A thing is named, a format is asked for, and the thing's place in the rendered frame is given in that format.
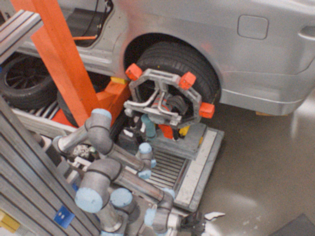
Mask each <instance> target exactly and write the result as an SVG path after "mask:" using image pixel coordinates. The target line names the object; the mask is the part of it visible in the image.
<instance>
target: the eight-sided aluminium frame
mask: <svg viewBox="0 0 315 236"><path fill-rule="evenodd" d="M147 79H149V80H153V81H158V82H164V83H167V84H171V85H174V86H175V87H176V88H177V89H178V90H179V91H180V92H181V93H183V94H184V95H185V96H186V97H187V98H188V99H189V100H190V101H192V102H193V107H194V114H193V115H192V116H189V117H187V118H184V119H182V121H181V122H180V124H179V127H178V128H179V129H181V128H184V127H187V126H189V125H193V124H195V123H198V122H199V121H200V119H201V116H199V109H200V106H201V104H202V97H201V96H200V95H199V93H197V92H196V91H195V90H194V89H193V88H192V87H190V88H188V89H187V90H184V89H183V88H182V87H180V86H179V85H178V84H179V82H180V80H181V77H179V76H178V75H176V74H170V73H165V72H161V71H157V70H152V69H147V70H146V71H144V72H143V73H142V74H141V76H140V77H139V79H137V80H136V81H133V80H132V81H131V83H130V84H129V88H130V91H131V95H132V98H133V101H134V102H135V103H145V101H143V100H142V98H141V94H140V90H139V87H138V85H139V84H141V83H142V82H144V81H146V80H147ZM170 122H171V120H169V119H166V120H165V122H164V123H163V124H165V125H170Z"/></svg>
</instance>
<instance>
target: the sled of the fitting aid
mask: <svg viewBox="0 0 315 236"><path fill-rule="evenodd" d="M154 125H155V130H157V129H159V128H158V124H156V123H154ZM207 131H208V125H206V127H205V130H204V132H203V135H202V137H201V140H200V142H199V144H198V147H197V149H196V152H195V153H194V152H190V151H187V150H184V149H181V148H178V147H174V146H170V145H167V144H164V143H161V142H158V141H154V140H148V139H147V138H146V140H145V141H146V143H148V144H149V145H150V147H152V148H155V149H158V150H162V151H165V152H168V153H171V154H174V155H178V156H181V157H184V158H187V159H190V160H193V161H196V158H197V156H198V154H199V151H200V149H201V146H202V144H203V141H204V139H205V136H206V134H207Z"/></svg>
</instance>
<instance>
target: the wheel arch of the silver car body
mask: <svg viewBox="0 0 315 236"><path fill-rule="evenodd" d="M164 34H165V37H164V40H163V42H165V41H168V42H170V41H171V40H172V39H173V36H174V35H171V34H167V33H163V32H146V33H142V34H140V35H137V36H135V37H134V38H132V39H131V40H130V41H129V42H128V44H127V45H126V47H125V49H124V52H123V56H122V65H123V70H124V74H125V72H126V71H127V69H128V68H129V67H130V66H131V65H132V64H136V63H137V61H138V60H139V58H140V57H141V55H142V54H143V52H144V51H145V50H146V49H147V48H148V47H149V46H151V45H152V44H155V43H158V42H161V41H162V38H163V35H164ZM174 37H176V39H177V40H178V43H181V44H185V45H187V46H190V47H192V48H194V49H196V51H199V52H200V53H201V54H203V53H202V52H201V51H200V50H198V49H197V48H196V47H194V46H193V45H192V44H190V43H189V42H187V41H185V40H183V39H181V38H179V37H177V36H174ZM203 55H204V54H203ZM204 56H205V55H204ZM205 57H206V56H205ZM206 59H207V60H208V58H207V57H206ZM208 61H209V60H208ZM209 62H210V61H209ZM210 63H211V62H210ZM211 65H212V63H211ZM212 66H213V65H212ZM213 68H214V66H213ZM214 70H215V68H214ZM215 71H216V70H215ZM216 73H217V72H216ZM125 76H126V78H127V80H128V81H129V80H130V78H129V77H128V76H127V75H126V74H125ZM217 76H218V74H217ZM218 79H219V82H220V87H221V97H220V100H219V102H221V99H222V85H221V81H220V78H219V76H218Z"/></svg>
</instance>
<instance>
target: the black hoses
mask: <svg viewBox="0 0 315 236"><path fill-rule="evenodd" d="M172 92H173V91H170V90H168V93H171V94H172ZM165 104H166V105H172V106H175V107H176V108H178V110H179V111H180V115H181V116H184V115H185V113H186V111H187V109H188V104H185V102H184V100H183V98H182V97H181V96H173V97H168V99H167V101H166V103H165Z"/></svg>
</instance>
